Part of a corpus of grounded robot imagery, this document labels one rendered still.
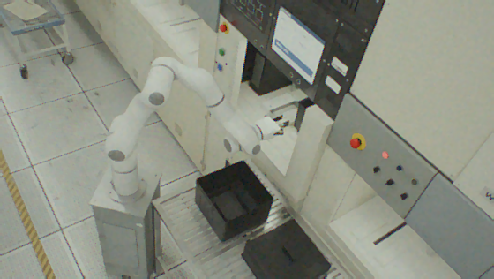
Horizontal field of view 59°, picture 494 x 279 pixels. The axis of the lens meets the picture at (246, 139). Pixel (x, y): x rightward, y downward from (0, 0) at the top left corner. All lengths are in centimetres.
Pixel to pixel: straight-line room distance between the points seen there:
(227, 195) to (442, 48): 129
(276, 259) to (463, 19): 121
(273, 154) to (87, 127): 179
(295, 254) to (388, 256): 43
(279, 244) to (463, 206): 84
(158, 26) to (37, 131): 126
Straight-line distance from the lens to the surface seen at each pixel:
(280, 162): 231
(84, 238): 305
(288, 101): 262
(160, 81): 166
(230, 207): 222
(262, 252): 200
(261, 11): 201
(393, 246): 219
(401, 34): 150
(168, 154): 342
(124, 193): 223
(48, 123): 376
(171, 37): 309
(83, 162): 342
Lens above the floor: 259
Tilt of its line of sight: 46 degrees down
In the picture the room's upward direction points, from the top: 11 degrees clockwise
